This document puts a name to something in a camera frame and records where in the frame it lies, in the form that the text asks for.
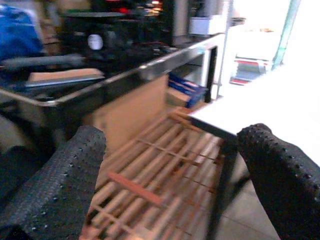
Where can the blue bag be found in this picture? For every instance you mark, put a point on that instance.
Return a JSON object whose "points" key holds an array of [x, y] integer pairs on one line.
{"points": [[17, 32]]}

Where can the blue cardboard box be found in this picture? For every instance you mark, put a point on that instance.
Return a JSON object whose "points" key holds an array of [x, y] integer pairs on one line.
{"points": [[186, 87]]}

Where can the white box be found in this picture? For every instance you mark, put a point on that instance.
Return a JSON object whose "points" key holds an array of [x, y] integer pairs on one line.
{"points": [[206, 25]]}

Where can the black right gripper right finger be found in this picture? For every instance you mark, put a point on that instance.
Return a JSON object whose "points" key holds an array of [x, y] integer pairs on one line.
{"points": [[282, 180]]}

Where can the black counter with chrome rim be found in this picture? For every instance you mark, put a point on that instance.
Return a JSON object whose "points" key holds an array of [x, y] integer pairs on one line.
{"points": [[120, 82]]}

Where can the green metal door frame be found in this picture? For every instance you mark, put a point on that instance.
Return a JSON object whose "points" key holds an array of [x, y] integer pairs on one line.
{"points": [[285, 35]]}

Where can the white table with black legs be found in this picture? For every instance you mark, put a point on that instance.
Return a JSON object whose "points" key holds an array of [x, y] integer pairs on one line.
{"points": [[275, 100]]}

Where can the flat brown board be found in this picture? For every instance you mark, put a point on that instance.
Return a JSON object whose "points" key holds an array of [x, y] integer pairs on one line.
{"points": [[65, 75]]}

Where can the white round dial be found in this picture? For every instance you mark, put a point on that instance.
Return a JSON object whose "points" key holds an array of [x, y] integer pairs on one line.
{"points": [[95, 41]]}

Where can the black appliance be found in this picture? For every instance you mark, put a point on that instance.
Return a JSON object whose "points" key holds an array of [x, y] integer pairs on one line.
{"points": [[125, 32]]}

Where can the grey padded bar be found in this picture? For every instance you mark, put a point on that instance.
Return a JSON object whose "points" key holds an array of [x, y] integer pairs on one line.
{"points": [[45, 61]]}

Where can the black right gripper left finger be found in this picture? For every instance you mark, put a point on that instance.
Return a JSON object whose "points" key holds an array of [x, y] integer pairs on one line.
{"points": [[57, 180]]}

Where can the red and white stacked trays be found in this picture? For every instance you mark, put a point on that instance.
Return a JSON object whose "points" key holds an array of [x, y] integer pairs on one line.
{"points": [[246, 71]]}

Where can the wooden slatted rack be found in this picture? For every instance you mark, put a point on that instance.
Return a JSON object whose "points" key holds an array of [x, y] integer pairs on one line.
{"points": [[155, 175]]}

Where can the brown cardboard box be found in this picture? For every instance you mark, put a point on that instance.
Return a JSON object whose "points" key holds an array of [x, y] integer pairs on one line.
{"points": [[135, 112]]}

